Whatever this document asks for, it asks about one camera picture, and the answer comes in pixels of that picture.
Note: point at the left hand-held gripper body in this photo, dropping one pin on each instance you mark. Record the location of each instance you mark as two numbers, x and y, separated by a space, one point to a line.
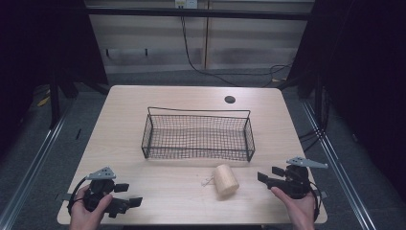
101 174

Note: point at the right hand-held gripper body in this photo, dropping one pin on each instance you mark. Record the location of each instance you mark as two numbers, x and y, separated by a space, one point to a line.
298 183

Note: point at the tan wooden cylinder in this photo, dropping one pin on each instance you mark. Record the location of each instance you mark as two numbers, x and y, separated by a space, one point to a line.
225 182

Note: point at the person's right hand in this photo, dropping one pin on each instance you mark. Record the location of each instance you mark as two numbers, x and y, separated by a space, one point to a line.
300 212

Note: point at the person's left hand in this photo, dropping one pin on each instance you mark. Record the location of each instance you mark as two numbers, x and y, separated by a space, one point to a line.
83 218

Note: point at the black metal stand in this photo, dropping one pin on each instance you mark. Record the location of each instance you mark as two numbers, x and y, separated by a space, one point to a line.
55 102

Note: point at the dark round table grommet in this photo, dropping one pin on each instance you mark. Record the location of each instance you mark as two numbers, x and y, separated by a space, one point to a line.
230 99

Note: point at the yellow floor item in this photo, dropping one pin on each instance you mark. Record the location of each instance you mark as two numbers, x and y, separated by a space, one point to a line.
43 100

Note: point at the dark curtain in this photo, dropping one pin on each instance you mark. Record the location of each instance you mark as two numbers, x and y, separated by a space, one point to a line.
38 48
367 80

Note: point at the black horizontal bar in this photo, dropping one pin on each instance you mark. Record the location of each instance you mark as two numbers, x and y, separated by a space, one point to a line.
198 13

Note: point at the metal floor rail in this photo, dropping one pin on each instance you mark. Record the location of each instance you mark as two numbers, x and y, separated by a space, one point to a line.
338 163
35 163

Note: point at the white wall socket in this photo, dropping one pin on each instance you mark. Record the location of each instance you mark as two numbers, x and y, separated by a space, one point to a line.
186 3

